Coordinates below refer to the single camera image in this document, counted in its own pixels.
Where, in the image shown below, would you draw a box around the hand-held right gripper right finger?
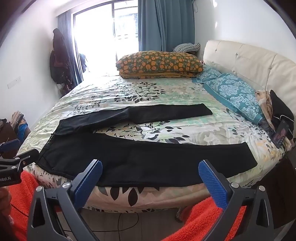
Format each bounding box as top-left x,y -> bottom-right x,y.
198,159 -> 274,241

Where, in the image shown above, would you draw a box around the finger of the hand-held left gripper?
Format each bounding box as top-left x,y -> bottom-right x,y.
9,148 -> 40,171
0,138 -> 21,154

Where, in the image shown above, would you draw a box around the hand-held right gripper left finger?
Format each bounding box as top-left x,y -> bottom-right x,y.
27,159 -> 103,241

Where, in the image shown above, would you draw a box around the black pants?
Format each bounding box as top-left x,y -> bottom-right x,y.
37,103 -> 258,188

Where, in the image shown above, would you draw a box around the pile of assorted clothes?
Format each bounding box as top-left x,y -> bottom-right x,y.
0,111 -> 30,145

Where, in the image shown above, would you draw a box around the bed with floral sheet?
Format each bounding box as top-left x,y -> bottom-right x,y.
17,72 -> 287,214

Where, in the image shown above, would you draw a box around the smartphone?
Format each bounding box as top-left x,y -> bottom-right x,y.
270,119 -> 290,147

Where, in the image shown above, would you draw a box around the large teal patterned pillow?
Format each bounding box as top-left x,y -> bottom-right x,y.
203,73 -> 265,122

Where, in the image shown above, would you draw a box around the beige patterned cloth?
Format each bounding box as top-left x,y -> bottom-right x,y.
255,90 -> 275,130

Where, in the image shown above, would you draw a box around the hanging dark coats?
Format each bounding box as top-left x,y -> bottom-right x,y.
49,28 -> 73,85

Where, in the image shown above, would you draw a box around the black garment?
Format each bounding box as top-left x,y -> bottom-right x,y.
269,90 -> 296,139

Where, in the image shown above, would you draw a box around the dark cloth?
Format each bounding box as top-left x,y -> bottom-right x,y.
79,53 -> 87,73

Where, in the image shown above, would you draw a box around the small teal patterned pillow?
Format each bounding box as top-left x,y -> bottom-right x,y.
192,65 -> 222,84

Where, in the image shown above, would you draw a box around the grey-blue curtain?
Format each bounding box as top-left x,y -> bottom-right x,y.
57,9 -> 80,86

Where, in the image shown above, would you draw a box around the cream padded headboard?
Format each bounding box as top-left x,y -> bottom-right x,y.
202,40 -> 296,130

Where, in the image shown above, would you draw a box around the orange patterned pillow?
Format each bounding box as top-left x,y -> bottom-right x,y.
116,50 -> 204,79

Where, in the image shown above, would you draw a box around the glass sliding door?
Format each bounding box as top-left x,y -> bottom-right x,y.
73,0 -> 139,75

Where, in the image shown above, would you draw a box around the checkered cloth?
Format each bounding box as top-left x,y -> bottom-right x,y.
172,42 -> 200,55

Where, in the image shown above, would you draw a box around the blue curtain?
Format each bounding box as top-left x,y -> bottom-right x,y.
138,0 -> 197,52

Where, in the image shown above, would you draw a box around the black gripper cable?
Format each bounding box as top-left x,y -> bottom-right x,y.
9,202 -> 30,216

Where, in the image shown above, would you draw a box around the black floor cable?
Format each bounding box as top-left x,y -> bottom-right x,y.
118,212 -> 185,232

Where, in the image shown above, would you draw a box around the white wall socket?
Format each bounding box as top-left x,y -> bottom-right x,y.
7,76 -> 22,89

